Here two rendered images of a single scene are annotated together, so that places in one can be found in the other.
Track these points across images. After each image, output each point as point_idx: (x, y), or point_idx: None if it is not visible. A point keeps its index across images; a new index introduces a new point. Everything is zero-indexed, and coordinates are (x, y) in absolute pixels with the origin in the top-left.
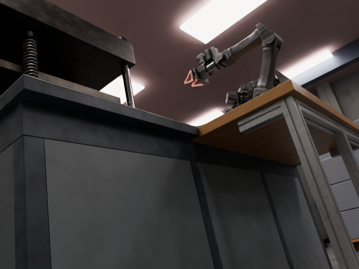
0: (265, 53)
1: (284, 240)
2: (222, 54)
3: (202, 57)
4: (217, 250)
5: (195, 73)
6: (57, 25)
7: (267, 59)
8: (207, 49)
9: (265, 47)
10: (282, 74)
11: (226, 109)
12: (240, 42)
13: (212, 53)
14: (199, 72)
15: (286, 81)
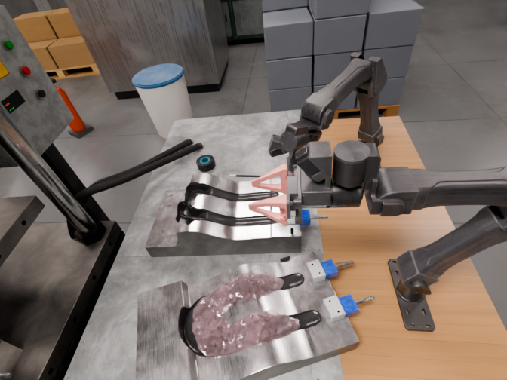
0: (491, 238)
1: None
2: (404, 209)
3: (330, 170)
4: None
5: (299, 215)
6: None
7: (483, 246)
8: (358, 160)
9: (506, 232)
10: (384, 67)
11: (274, 146)
12: (462, 191)
13: (365, 173)
14: (306, 205)
15: (382, 83)
